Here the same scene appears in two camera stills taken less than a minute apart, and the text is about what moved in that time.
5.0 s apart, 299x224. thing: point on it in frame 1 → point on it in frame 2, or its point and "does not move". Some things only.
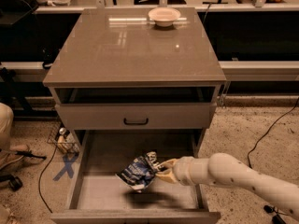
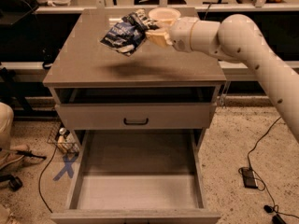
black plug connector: x=276 y=219 does not move
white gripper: x=183 y=172 → x=181 y=32
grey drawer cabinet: x=130 y=81 does not move
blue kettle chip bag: x=140 y=173 → x=129 y=33
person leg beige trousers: x=7 y=121 does not move
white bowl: x=163 y=17 does not move
